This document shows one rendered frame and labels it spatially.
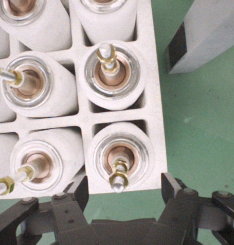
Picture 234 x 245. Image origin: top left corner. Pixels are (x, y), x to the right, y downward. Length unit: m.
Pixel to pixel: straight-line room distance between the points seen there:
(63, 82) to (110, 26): 0.10
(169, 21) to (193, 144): 0.34
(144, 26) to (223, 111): 0.33
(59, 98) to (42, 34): 0.10
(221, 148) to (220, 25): 0.37
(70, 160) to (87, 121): 0.08
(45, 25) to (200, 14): 0.23
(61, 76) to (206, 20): 0.22
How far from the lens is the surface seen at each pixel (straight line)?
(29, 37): 0.31
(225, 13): 0.26
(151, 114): 0.31
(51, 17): 0.30
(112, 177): 0.17
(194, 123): 0.53
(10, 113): 0.38
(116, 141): 0.24
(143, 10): 0.36
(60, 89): 0.26
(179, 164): 0.53
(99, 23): 0.28
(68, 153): 0.27
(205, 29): 0.31
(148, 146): 0.25
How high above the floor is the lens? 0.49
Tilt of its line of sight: 87 degrees down
